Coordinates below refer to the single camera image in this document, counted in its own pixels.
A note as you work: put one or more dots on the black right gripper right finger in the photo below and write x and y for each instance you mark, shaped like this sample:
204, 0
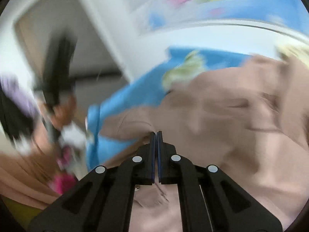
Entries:
209, 199

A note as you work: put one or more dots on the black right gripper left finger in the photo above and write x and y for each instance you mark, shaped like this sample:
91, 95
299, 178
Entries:
102, 200

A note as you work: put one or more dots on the pink coat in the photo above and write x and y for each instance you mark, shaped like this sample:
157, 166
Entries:
251, 121

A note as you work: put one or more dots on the left hand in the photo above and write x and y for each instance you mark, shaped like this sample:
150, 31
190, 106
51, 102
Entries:
61, 115

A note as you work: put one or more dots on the blue floral bed sheet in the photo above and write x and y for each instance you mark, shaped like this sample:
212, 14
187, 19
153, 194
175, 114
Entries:
145, 91

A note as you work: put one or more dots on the cream beige garment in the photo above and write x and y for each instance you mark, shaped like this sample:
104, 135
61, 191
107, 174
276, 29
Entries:
301, 52

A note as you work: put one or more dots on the colourful wall map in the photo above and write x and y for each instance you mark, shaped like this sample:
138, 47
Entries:
151, 15

